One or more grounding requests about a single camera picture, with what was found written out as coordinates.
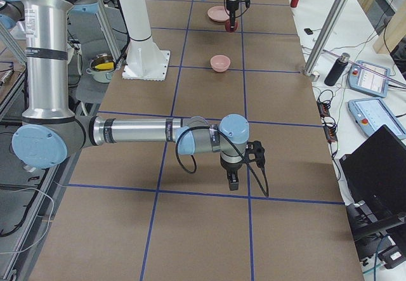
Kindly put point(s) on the pink plate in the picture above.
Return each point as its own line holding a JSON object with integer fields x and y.
{"x": 217, "y": 14}

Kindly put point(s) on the orange black usb hub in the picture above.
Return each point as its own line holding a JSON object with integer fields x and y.
{"x": 323, "y": 108}

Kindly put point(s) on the teach pendant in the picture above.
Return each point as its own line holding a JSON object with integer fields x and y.
{"x": 372, "y": 113}
{"x": 368, "y": 83}

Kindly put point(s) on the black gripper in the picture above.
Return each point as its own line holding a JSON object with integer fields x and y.
{"x": 232, "y": 6}
{"x": 230, "y": 167}

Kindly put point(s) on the red yellow apple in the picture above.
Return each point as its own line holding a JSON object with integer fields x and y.
{"x": 231, "y": 27}

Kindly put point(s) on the metal clamp bracket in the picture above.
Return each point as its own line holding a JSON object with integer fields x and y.
{"x": 314, "y": 76}

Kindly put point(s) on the small black square device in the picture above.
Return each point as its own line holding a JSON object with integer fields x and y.
{"x": 308, "y": 31}

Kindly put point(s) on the aluminium frame post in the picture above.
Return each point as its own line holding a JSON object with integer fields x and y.
{"x": 326, "y": 31}

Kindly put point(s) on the black monitor stand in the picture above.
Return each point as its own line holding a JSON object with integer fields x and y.
{"x": 363, "y": 221}

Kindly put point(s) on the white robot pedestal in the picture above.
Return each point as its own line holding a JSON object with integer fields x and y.
{"x": 144, "y": 59}

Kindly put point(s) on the steel pot with corn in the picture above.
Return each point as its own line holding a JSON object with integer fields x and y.
{"x": 101, "y": 68}

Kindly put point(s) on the far teach pendant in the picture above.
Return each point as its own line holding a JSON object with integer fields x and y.
{"x": 368, "y": 83}

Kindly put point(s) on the near teach pendant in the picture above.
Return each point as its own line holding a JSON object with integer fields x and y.
{"x": 372, "y": 113}

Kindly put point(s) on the black water bottle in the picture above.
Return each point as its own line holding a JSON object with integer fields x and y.
{"x": 337, "y": 69}

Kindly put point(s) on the black laptop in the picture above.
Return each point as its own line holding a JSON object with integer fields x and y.
{"x": 375, "y": 173}

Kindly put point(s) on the pink bowl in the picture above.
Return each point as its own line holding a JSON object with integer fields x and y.
{"x": 220, "y": 63}

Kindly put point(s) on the brown paper table mat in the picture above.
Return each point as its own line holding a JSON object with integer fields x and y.
{"x": 131, "y": 213}

